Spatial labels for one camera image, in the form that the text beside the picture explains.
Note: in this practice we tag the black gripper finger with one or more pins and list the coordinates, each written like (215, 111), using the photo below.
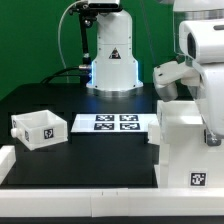
(211, 139)

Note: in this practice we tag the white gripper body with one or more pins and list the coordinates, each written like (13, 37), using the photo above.
(203, 42)

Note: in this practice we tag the tall white drawer cabinet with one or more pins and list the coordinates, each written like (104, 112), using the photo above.
(185, 160)

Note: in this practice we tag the white drawer with knob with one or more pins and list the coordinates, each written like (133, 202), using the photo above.
(39, 129)

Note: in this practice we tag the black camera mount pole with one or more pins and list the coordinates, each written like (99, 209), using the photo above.
(86, 19)

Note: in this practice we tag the white U-shaped border fence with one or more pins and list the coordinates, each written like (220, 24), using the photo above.
(104, 202)

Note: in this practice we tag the white marker tag plate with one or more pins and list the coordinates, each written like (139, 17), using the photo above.
(108, 123)

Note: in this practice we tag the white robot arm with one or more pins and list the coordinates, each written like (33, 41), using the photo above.
(114, 70)

